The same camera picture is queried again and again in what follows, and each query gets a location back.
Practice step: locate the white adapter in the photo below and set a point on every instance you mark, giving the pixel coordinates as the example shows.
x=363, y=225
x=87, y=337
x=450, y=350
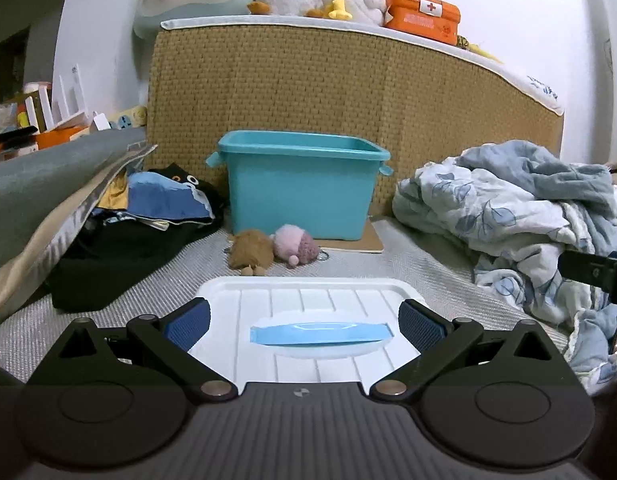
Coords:
x=101, y=122

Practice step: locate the brown cardboard sheet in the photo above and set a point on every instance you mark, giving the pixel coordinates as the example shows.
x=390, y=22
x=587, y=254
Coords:
x=371, y=240

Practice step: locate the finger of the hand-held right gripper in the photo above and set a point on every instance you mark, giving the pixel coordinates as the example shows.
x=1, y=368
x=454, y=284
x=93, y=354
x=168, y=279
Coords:
x=585, y=270

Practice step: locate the black cloth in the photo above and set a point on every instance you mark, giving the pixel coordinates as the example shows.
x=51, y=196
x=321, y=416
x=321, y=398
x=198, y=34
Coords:
x=118, y=260

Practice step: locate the pink plush toy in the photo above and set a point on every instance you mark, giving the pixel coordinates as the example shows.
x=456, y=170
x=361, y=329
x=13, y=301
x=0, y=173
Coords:
x=296, y=245

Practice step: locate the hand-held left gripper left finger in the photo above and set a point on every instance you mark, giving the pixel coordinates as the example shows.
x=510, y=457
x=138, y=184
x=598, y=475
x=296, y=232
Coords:
x=188, y=322

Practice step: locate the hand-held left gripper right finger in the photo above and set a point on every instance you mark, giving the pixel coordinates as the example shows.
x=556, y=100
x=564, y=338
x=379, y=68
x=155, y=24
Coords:
x=419, y=322

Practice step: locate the blue floral blanket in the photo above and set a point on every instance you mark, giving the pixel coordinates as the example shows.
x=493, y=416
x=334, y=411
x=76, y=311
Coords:
x=508, y=210

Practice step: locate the white duck plush toy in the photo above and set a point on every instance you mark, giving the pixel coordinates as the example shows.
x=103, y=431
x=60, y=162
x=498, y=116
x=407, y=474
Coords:
x=361, y=2

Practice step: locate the blue cloth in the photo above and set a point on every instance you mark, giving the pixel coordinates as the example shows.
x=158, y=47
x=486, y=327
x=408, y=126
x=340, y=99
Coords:
x=163, y=195

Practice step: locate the brown plush toy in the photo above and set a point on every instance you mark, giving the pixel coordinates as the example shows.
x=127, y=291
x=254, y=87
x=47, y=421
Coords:
x=251, y=250

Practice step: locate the white router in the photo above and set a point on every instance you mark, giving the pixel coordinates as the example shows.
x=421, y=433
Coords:
x=63, y=105

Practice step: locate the black garment with orange print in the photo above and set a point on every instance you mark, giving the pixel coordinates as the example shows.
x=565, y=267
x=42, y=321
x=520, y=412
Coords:
x=196, y=182

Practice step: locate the grey cushion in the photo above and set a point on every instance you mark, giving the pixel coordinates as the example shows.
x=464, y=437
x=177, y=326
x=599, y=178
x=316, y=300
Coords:
x=43, y=185

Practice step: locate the yellow cloth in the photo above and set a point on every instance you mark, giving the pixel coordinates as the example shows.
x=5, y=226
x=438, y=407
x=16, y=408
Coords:
x=113, y=197

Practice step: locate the orange first aid box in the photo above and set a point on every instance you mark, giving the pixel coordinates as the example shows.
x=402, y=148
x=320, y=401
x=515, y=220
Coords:
x=421, y=15

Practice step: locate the teal plastic container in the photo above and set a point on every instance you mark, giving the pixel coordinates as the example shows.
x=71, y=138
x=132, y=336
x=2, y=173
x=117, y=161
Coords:
x=298, y=190

